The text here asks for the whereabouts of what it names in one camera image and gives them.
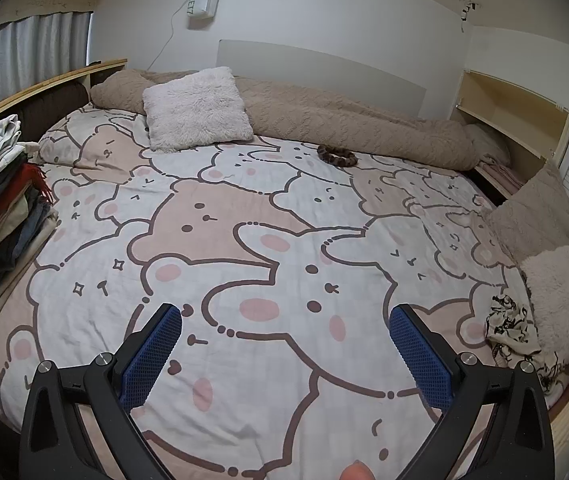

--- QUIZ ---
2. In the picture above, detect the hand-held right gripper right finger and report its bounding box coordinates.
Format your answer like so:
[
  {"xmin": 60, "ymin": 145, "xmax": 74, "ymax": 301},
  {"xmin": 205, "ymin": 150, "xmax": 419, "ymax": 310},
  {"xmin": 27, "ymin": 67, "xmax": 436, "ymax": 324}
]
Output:
[{"xmin": 389, "ymin": 303, "xmax": 555, "ymax": 480}]

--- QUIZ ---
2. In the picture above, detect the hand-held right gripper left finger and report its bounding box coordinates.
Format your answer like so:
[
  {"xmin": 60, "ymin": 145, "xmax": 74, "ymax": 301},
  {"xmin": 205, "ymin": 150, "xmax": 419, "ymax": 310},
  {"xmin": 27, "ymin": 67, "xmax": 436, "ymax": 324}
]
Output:
[{"xmin": 18, "ymin": 303, "xmax": 185, "ymax": 480}]

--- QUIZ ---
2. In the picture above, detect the black and white printed garment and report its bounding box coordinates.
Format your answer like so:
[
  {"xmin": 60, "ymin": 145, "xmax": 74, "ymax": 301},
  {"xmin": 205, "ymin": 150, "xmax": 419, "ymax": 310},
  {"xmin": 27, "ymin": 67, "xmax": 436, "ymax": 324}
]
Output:
[{"xmin": 485, "ymin": 294, "xmax": 569, "ymax": 397}]

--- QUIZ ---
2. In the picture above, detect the person's right hand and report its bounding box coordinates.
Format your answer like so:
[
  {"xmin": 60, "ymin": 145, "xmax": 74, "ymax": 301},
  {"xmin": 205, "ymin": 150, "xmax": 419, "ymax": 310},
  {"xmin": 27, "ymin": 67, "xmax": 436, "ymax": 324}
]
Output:
[{"xmin": 341, "ymin": 461, "xmax": 376, "ymax": 480}]

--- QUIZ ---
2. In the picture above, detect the cream fluffy pillow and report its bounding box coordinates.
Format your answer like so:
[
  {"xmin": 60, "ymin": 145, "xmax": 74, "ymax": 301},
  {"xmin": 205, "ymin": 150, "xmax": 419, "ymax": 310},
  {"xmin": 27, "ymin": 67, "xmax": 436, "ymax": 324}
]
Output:
[{"xmin": 519, "ymin": 240, "xmax": 569, "ymax": 366}]

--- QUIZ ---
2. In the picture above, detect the beige quilted pillow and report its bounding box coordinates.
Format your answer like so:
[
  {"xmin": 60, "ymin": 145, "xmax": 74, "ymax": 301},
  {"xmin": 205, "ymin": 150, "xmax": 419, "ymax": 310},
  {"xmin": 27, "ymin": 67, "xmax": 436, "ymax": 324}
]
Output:
[{"xmin": 482, "ymin": 160, "xmax": 569, "ymax": 266}]

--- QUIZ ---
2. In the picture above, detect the bear print bed sheet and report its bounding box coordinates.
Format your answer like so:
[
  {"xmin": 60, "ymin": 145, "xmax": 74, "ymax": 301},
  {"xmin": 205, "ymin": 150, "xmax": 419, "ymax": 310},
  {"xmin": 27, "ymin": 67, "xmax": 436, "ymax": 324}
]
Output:
[{"xmin": 0, "ymin": 105, "xmax": 569, "ymax": 480}]

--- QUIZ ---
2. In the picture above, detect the pink folded blanket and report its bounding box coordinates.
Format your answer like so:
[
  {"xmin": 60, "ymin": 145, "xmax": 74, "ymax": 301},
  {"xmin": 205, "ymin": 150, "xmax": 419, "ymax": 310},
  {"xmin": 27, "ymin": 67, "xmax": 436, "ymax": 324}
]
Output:
[{"xmin": 475, "ymin": 156, "xmax": 528, "ymax": 198}]

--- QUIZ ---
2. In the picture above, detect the brown scrunchie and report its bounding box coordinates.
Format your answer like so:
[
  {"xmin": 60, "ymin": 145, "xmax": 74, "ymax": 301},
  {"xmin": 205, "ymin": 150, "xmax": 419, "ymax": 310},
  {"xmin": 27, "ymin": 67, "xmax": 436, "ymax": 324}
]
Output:
[{"xmin": 317, "ymin": 144, "xmax": 358, "ymax": 167}]

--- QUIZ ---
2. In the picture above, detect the white fluffy pillow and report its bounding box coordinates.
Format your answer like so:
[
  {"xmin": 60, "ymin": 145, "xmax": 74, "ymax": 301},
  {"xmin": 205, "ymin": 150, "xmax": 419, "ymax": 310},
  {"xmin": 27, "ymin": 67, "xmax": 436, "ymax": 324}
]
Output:
[{"xmin": 142, "ymin": 66, "xmax": 255, "ymax": 153}]

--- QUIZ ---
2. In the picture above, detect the cream shelf cabinet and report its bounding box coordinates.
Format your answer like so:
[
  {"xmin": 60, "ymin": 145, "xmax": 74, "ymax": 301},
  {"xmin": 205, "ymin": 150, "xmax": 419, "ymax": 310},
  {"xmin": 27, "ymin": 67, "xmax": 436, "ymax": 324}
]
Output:
[{"xmin": 449, "ymin": 67, "xmax": 569, "ymax": 171}]

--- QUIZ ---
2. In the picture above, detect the brown headboard cushion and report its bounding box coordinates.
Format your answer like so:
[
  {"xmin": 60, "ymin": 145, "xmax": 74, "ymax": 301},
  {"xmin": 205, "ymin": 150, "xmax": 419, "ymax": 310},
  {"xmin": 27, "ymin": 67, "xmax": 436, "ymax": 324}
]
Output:
[{"xmin": 17, "ymin": 82, "xmax": 90, "ymax": 143}]

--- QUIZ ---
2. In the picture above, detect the wooden headboard shelf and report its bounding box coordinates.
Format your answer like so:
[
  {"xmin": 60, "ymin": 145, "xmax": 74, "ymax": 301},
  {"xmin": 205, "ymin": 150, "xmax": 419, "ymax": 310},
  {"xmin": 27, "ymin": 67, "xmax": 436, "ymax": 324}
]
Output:
[{"xmin": 0, "ymin": 57, "xmax": 129, "ymax": 131}]

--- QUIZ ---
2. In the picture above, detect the grey curtain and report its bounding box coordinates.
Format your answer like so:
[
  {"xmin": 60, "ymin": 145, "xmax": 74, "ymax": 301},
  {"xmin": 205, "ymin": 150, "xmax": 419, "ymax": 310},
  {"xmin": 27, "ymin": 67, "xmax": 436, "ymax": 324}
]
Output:
[{"xmin": 0, "ymin": 10, "xmax": 92, "ymax": 126}]

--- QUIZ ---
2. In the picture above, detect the white wall panel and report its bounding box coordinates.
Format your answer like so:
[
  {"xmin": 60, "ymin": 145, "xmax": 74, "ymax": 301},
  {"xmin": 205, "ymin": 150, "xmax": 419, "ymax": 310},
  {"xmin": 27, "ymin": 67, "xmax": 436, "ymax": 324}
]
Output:
[{"xmin": 216, "ymin": 39, "xmax": 428, "ymax": 120}]

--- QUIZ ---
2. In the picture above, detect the white cable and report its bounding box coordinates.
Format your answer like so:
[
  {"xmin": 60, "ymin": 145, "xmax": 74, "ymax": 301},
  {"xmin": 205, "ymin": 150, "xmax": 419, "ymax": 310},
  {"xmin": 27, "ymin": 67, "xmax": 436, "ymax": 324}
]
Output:
[{"xmin": 148, "ymin": 0, "xmax": 215, "ymax": 72}]

